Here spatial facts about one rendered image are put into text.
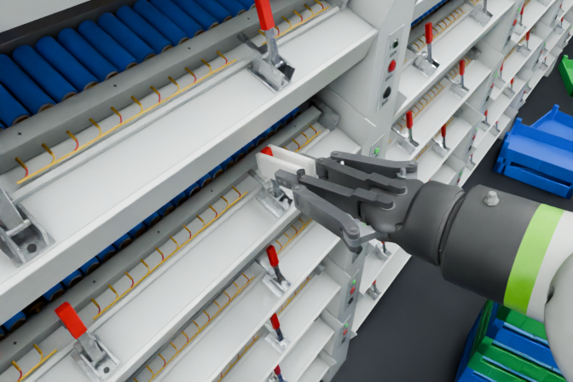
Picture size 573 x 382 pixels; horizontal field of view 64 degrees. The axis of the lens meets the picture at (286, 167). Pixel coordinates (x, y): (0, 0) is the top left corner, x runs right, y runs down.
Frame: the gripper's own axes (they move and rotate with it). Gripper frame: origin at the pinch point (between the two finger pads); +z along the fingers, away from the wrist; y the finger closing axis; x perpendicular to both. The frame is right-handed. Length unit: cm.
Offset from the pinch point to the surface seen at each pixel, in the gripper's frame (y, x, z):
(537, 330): 39, -59, -26
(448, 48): 54, -7, 3
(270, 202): -1.0, -6.0, 2.9
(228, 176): -3.1, -2.0, 7.3
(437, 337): 51, -97, -1
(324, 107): 16.4, -2.1, 6.4
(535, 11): 131, -26, 6
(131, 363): -24.7, -8.2, 1.2
